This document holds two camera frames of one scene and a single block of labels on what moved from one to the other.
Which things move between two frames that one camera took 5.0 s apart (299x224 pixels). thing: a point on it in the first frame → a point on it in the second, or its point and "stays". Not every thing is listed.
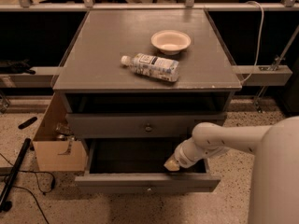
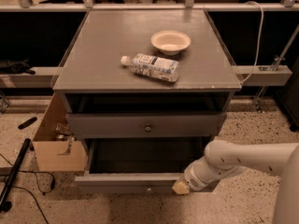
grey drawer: [136, 165] stays
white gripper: [183, 157] → [193, 179]
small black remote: [31, 120] stays
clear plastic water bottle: [153, 65] stays
